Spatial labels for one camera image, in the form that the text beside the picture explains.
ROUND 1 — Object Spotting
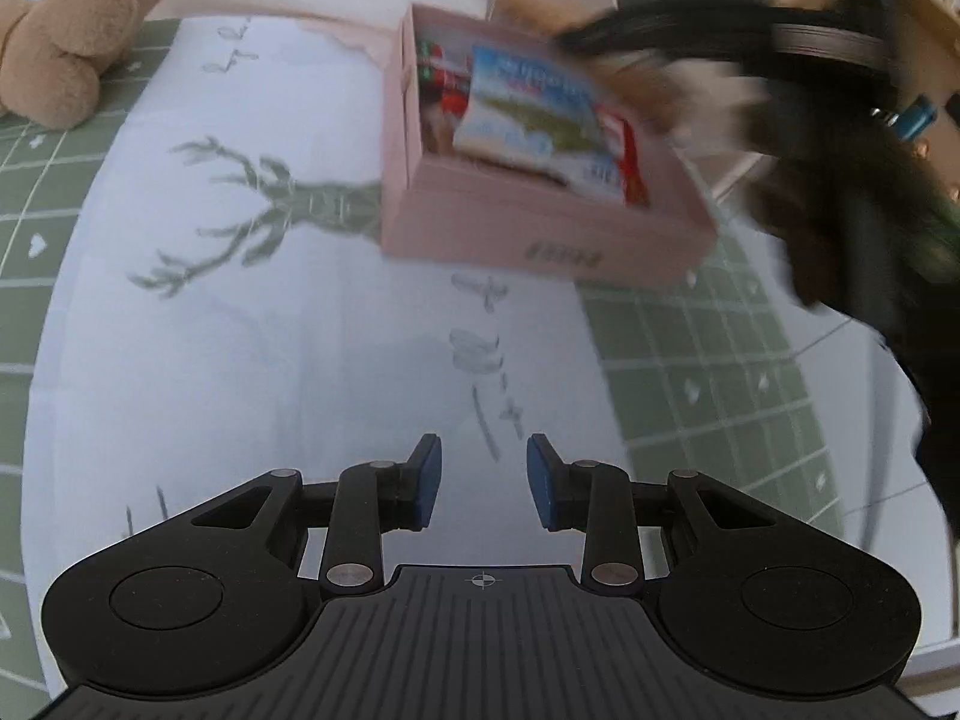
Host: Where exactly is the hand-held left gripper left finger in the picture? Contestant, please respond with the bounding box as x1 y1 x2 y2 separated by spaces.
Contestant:
191 433 443 593

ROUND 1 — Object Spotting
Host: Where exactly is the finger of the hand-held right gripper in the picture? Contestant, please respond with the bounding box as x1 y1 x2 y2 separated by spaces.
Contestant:
555 0 781 61

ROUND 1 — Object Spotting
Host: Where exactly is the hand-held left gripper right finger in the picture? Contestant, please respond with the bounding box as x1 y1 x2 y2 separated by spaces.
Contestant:
525 433 781 593

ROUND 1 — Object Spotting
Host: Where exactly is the blue snack packet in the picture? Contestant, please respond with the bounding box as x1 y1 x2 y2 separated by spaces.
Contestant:
452 43 627 203

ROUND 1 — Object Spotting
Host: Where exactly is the pink cardboard box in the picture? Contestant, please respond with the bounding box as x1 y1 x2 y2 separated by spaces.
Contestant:
379 4 721 290

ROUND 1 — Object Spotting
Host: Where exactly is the green checkered tablecloth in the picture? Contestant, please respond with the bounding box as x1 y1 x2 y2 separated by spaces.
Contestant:
0 15 960 720

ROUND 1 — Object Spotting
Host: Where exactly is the white drawn paper sheet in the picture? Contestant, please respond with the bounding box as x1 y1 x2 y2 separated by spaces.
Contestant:
22 11 848 691

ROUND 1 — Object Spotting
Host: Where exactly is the brown plush toy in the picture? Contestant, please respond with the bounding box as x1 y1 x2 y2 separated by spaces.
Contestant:
0 0 170 128

